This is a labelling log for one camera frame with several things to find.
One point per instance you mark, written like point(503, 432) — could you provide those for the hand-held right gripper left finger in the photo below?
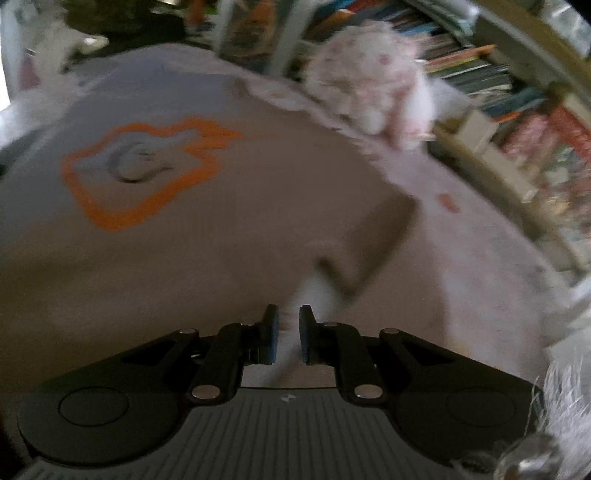
point(270, 333)

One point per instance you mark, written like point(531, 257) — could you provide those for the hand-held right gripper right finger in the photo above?
point(304, 337)

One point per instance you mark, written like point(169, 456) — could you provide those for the light blue towel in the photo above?
point(221, 221)

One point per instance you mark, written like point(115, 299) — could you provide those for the pink printed bed sheet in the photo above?
point(475, 258)

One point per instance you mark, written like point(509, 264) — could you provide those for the white pink plush bunny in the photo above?
point(369, 78)

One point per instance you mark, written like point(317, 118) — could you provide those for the white fluffy cloth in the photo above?
point(568, 406)

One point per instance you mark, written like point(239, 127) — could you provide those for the illustrated poster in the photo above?
point(249, 32)

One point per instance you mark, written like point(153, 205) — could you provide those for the row of colourful books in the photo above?
point(475, 69)

